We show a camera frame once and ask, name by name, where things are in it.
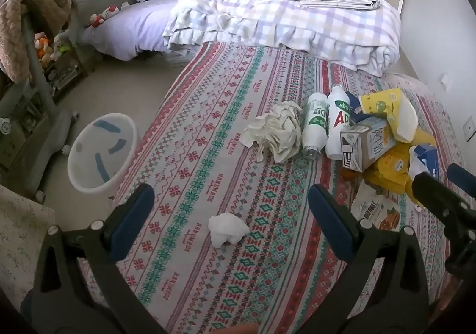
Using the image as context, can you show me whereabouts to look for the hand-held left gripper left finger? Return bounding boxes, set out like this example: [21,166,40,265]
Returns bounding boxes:
[32,183,166,334]

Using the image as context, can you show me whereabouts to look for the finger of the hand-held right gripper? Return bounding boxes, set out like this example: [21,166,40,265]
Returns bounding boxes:
[447,163,476,201]
[411,171,476,275]

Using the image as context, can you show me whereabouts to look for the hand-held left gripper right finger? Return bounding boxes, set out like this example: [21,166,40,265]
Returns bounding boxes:
[297,184,441,334]

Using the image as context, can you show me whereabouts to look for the white plastic waste bin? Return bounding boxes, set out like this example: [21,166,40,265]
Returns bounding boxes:
[67,113,138,198]

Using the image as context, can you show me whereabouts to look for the white bottle red letter label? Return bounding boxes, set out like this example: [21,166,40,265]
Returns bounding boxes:
[326,85,353,160]

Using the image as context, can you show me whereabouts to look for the yellow paper cup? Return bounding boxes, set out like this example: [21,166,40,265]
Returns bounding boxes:
[359,88,419,143]

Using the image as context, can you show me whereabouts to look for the blue white small carton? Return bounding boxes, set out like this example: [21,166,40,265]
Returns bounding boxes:
[409,144,440,179]

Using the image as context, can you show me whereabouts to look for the white orange snack packet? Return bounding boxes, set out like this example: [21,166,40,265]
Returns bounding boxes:
[350,183,402,232]

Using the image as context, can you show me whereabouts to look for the yellow snack bag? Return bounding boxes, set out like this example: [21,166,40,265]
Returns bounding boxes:
[362,129,436,193]

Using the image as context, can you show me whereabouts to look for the grey white milk carton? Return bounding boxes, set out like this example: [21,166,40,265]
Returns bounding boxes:
[340,116,397,172]

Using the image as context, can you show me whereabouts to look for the small white tissue ball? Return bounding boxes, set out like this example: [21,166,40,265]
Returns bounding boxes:
[207,212,250,247]

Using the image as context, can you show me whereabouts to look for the white bottle green label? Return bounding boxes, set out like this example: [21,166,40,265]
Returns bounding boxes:
[302,93,331,159]

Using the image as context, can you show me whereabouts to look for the large crumpled white paper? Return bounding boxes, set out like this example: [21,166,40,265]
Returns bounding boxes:
[243,101,303,163]

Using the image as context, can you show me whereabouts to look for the floral cloth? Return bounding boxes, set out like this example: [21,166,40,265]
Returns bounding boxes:
[0,185,56,305]

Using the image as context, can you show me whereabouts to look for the dark blue packet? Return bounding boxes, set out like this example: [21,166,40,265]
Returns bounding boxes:
[346,91,369,124]

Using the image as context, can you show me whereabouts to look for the red green patterned blanket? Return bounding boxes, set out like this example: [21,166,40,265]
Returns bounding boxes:
[80,40,462,334]

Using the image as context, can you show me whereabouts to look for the low toy shelf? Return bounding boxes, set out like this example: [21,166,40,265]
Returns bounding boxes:
[37,29,88,96]

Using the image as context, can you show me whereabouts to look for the purple bed sheet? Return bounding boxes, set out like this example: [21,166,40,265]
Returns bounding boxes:
[80,0,209,61]

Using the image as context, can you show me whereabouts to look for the orange plush toy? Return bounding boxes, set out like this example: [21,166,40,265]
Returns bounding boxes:
[34,32,53,63]

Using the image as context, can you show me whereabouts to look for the red white plush toy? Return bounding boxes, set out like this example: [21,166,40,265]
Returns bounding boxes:
[88,4,120,27]

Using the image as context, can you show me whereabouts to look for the folded newspaper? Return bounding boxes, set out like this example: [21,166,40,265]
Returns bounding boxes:
[288,0,382,11]

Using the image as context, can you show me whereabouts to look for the purple plaid ruffled quilt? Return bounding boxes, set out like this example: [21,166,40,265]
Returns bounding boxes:
[164,0,402,77]

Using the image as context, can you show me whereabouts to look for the brown fleece throw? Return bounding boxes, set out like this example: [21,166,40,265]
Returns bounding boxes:
[0,0,72,83]

